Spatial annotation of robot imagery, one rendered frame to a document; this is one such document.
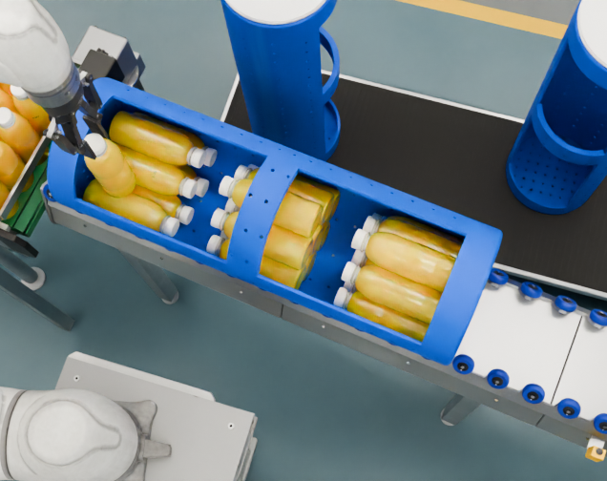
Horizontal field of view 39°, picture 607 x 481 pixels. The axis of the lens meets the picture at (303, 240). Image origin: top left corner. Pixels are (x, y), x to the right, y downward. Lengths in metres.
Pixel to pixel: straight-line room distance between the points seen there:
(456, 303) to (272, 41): 0.83
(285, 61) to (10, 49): 1.00
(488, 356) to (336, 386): 0.98
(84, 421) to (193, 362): 1.38
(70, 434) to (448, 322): 0.68
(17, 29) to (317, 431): 1.80
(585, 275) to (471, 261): 1.23
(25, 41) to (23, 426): 0.61
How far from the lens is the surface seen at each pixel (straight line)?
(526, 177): 2.82
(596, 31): 2.05
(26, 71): 1.31
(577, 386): 1.88
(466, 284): 1.56
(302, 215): 1.63
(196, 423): 1.68
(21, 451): 1.49
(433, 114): 2.88
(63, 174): 1.75
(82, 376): 1.75
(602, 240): 2.82
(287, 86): 2.25
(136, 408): 1.69
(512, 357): 1.86
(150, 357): 2.84
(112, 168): 1.68
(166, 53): 3.22
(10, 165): 1.98
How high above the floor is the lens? 2.72
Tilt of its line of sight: 72 degrees down
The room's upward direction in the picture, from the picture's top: 9 degrees counter-clockwise
